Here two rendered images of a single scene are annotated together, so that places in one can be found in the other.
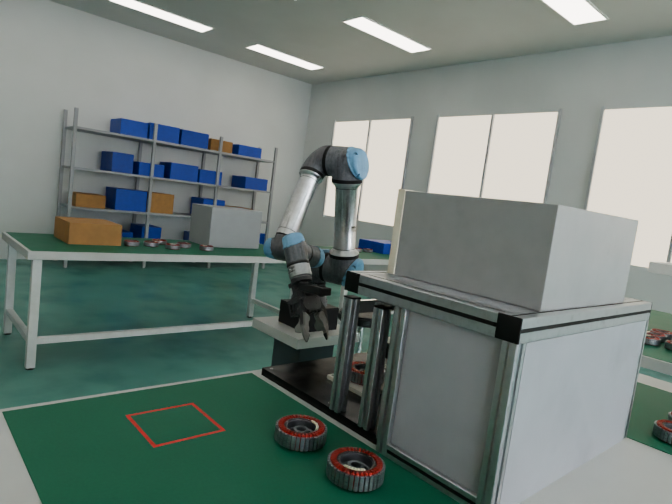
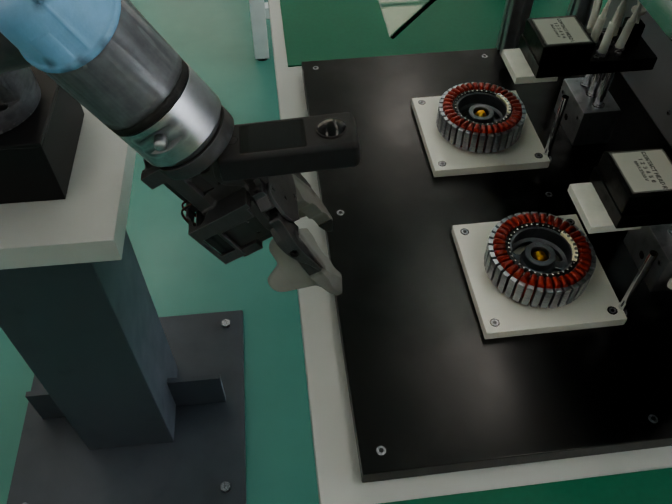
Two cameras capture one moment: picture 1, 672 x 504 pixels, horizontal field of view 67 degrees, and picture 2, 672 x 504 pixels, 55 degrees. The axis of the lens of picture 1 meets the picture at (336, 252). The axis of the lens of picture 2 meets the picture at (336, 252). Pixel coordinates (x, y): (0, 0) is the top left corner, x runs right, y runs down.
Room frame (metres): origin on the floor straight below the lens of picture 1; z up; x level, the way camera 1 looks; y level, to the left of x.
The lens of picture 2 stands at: (1.31, 0.36, 1.34)
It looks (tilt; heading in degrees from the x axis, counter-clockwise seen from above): 50 degrees down; 305
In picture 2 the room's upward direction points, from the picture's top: straight up
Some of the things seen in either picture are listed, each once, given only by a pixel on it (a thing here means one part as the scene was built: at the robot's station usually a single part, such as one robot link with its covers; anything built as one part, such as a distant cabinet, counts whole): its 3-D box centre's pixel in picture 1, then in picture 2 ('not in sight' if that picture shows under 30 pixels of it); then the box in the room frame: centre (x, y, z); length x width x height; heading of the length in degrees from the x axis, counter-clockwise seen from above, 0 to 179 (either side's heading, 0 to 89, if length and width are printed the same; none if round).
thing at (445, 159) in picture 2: not in sight; (477, 131); (1.55, -0.30, 0.78); 0.15 x 0.15 x 0.01; 42
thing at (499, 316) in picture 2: (363, 381); (533, 272); (1.39, -0.13, 0.78); 0.15 x 0.15 x 0.01; 42
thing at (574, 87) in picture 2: not in sight; (585, 110); (1.44, -0.40, 0.80); 0.08 x 0.05 x 0.06; 132
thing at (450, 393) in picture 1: (442, 403); not in sight; (0.96, -0.24, 0.91); 0.28 x 0.03 x 0.32; 42
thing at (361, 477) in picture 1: (355, 468); not in sight; (0.93, -0.09, 0.77); 0.11 x 0.11 x 0.04
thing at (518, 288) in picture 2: (365, 373); (538, 258); (1.39, -0.12, 0.80); 0.11 x 0.11 x 0.04
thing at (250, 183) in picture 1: (249, 183); not in sight; (8.33, 1.55, 1.37); 0.42 x 0.42 x 0.19; 43
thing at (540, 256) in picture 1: (512, 246); not in sight; (1.22, -0.42, 1.22); 0.44 x 0.39 x 0.20; 132
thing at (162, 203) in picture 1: (155, 202); not in sight; (7.31, 2.68, 0.92); 0.40 x 0.36 x 0.28; 42
